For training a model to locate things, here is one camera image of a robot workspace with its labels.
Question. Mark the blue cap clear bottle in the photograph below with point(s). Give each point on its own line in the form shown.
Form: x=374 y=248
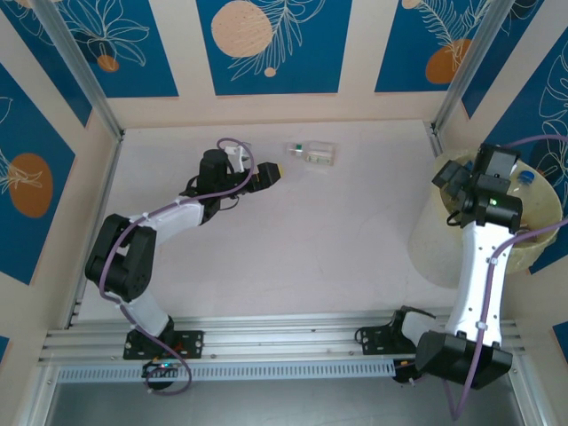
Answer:
x=528 y=176

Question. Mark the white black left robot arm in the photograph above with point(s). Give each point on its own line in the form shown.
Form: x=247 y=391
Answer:
x=177 y=215

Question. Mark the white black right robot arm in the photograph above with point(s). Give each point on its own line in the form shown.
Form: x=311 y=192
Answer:
x=477 y=275

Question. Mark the yellow translucent plastic bin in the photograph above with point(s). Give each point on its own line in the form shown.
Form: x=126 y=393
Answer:
x=435 y=257

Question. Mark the small green cap clear bottle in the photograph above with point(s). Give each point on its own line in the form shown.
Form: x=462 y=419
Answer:
x=298 y=147

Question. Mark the clear square plastic bottle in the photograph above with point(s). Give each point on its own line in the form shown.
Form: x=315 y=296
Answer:
x=321 y=152

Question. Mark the blue floral wall panel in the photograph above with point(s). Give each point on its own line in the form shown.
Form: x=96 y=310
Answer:
x=546 y=111
x=49 y=75
x=288 y=53
x=133 y=44
x=26 y=133
x=510 y=66
x=408 y=44

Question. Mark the aluminium frame post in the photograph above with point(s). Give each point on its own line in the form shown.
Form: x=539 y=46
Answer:
x=80 y=66
x=470 y=57

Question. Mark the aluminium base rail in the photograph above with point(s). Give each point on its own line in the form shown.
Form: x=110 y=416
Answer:
x=275 y=337

